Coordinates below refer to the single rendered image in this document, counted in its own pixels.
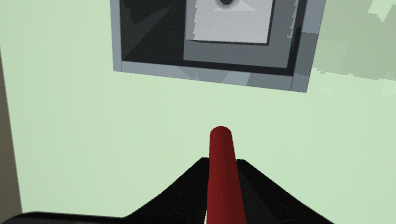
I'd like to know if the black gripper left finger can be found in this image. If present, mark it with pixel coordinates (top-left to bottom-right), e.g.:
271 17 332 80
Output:
2 157 210 224

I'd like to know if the grey plate with hole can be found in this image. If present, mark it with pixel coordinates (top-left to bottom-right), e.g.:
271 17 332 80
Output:
186 0 276 46

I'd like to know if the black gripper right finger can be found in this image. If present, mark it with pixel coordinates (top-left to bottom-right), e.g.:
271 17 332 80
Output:
236 159 334 224

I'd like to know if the red peg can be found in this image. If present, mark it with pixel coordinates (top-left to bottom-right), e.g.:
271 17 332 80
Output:
206 126 246 224

